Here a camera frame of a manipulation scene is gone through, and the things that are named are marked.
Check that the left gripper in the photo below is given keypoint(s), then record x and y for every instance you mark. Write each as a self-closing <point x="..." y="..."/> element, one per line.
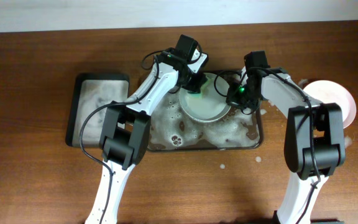
<point x="196" y="84"/>

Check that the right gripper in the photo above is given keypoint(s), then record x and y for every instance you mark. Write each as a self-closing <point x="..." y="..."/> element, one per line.
<point x="245" y="101"/>

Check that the green and yellow sponge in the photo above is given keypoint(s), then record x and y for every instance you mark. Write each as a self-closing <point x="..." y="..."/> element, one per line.
<point x="203" y="88"/>

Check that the pale grey plate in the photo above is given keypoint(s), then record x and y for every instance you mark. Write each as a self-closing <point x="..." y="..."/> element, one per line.
<point x="210" y="108"/>

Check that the pale pink plate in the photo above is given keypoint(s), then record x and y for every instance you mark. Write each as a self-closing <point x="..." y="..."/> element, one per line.
<point x="332" y="92"/>

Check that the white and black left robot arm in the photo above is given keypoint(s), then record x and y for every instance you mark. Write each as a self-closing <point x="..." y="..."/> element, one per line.
<point x="126" y="128"/>

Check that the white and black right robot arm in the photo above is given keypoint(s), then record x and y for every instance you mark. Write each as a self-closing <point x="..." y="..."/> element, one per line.
<point x="314" y="136"/>

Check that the large black soapy tray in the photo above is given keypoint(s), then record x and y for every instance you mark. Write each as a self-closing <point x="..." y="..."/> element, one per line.
<point x="173" y="130"/>

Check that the small black soapy tray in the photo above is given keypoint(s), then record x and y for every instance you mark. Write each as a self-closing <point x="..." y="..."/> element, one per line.
<point x="91" y="91"/>

